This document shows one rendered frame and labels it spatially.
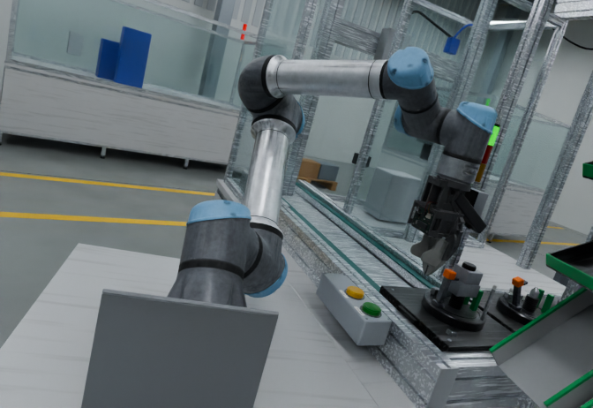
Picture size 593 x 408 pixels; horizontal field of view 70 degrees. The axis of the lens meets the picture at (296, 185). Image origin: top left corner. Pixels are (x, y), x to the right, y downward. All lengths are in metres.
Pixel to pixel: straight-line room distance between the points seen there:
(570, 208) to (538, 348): 11.49
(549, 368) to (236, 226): 0.58
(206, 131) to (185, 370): 5.46
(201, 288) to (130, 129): 5.10
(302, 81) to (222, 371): 0.58
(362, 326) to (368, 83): 0.48
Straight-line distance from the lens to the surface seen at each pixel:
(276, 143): 1.02
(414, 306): 1.04
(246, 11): 9.41
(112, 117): 5.70
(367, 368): 0.96
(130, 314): 0.62
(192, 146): 6.00
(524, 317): 1.20
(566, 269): 0.82
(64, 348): 0.84
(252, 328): 0.63
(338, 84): 0.88
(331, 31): 1.89
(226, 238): 0.75
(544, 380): 0.86
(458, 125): 0.88
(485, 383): 0.98
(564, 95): 12.91
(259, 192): 0.94
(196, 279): 0.72
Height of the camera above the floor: 1.35
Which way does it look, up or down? 12 degrees down
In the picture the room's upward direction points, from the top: 15 degrees clockwise
